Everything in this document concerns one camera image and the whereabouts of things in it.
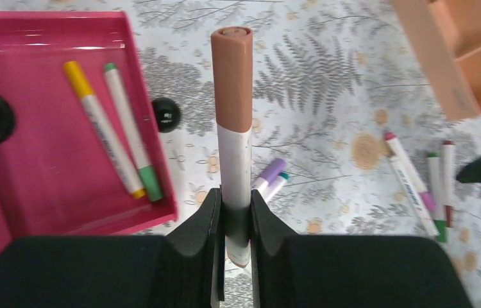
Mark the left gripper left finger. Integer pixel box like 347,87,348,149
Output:
0,188,224,307

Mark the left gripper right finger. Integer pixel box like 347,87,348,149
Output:
251,191,472,307

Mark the purple tip white pen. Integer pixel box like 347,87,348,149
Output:
384,132,437,212

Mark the green tip white pen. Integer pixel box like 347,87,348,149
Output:
104,62,163,201

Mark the teal tip white pen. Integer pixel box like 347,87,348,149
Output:
262,172,289,203

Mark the peach file organizer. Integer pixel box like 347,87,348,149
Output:
391,1,481,121

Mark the pink drawer tray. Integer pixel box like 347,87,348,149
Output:
0,11,178,251

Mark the brown tip white pen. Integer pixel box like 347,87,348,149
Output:
210,26,253,268

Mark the yellow tip white pen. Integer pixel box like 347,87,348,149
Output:
63,61,146,199

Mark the dark red tip pen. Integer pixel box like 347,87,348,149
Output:
443,140,455,228

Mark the green tip pen right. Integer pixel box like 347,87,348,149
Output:
426,152,448,243

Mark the floral table mat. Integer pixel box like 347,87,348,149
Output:
0,0,481,308

